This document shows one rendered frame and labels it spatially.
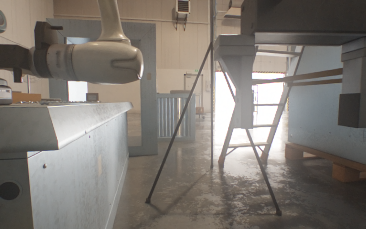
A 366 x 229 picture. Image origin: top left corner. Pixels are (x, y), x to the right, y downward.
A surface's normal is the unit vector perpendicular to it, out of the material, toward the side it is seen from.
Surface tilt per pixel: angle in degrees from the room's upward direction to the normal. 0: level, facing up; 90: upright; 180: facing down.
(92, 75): 133
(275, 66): 90
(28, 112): 67
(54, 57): 90
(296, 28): 90
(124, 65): 104
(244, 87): 90
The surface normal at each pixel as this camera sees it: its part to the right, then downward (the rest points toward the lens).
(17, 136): 0.19, -0.32
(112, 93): 0.15, 0.07
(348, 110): -1.00, 0.00
